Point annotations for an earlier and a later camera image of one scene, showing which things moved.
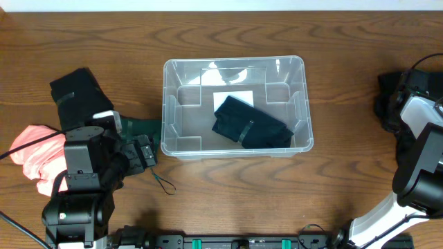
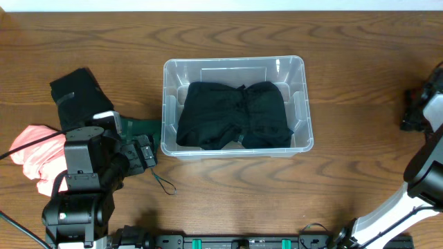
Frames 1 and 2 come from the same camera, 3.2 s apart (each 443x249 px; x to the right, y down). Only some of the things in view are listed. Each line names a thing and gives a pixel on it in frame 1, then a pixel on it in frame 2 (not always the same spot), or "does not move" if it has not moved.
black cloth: x=393 y=88 → x=217 y=117
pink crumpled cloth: x=44 y=162 does not move
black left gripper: x=139 y=154 does not move
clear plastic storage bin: x=236 y=106 does not move
